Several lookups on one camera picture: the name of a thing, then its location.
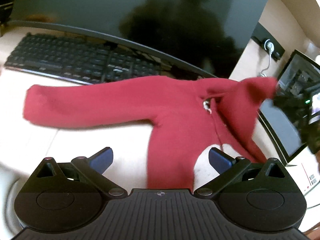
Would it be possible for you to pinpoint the black desk socket strip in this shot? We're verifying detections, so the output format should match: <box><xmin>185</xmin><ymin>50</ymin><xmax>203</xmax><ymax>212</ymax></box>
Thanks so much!
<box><xmin>251</xmin><ymin>23</ymin><xmax>285</xmax><ymax>61</ymax></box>

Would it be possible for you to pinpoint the black keyboard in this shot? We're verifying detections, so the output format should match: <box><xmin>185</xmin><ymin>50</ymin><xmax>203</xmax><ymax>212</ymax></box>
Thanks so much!
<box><xmin>4</xmin><ymin>33</ymin><xmax>173</xmax><ymax>85</ymax></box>

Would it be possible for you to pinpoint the large black monitor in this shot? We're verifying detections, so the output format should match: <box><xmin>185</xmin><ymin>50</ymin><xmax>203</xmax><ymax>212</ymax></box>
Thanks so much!
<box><xmin>10</xmin><ymin>0</ymin><xmax>268</xmax><ymax>78</ymax></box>

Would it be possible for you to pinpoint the black computer case glass panel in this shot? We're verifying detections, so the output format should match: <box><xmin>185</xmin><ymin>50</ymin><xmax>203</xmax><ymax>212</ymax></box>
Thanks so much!
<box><xmin>259</xmin><ymin>50</ymin><xmax>319</xmax><ymax>165</ymax></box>

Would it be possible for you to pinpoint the white power plug cable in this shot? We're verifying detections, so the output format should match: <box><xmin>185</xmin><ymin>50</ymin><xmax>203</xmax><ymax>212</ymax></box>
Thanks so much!
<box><xmin>259</xmin><ymin>38</ymin><xmax>276</xmax><ymax>78</ymax></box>

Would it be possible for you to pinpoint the red hooded sweater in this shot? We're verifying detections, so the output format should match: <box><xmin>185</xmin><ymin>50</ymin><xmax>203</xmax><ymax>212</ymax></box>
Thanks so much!
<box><xmin>23</xmin><ymin>76</ymin><xmax>277</xmax><ymax>189</ymax></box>

